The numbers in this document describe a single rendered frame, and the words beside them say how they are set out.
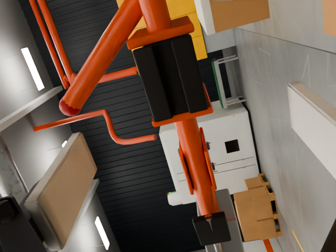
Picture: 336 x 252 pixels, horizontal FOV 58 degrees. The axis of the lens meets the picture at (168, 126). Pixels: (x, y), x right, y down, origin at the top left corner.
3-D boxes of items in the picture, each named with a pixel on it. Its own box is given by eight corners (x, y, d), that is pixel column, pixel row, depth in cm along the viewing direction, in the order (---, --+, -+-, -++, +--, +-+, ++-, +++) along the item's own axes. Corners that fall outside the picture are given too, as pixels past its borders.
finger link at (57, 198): (64, 251, 14) (49, 253, 14) (98, 169, 21) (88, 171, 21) (37, 200, 13) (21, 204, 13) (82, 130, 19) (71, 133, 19)
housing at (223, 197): (227, 185, 41) (194, 192, 41) (237, 221, 34) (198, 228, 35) (236, 225, 43) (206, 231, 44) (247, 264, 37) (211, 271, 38)
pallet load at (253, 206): (263, 172, 784) (229, 180, 795) (275, 195, 689) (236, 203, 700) (270, 210, 824) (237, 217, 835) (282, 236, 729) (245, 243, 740)
